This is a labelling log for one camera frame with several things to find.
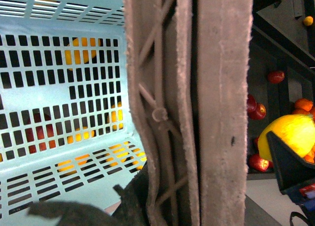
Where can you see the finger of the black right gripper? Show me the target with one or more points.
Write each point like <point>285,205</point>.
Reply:
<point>292,171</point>

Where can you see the yellow lemon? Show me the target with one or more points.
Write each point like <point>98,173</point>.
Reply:
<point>297,131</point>

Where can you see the brown basket handle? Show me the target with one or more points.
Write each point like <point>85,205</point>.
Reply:
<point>187,65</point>

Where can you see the light blue plastic basket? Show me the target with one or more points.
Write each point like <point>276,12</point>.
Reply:
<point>66,132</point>

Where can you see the red apple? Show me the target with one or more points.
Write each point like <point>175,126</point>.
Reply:
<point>275,77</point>

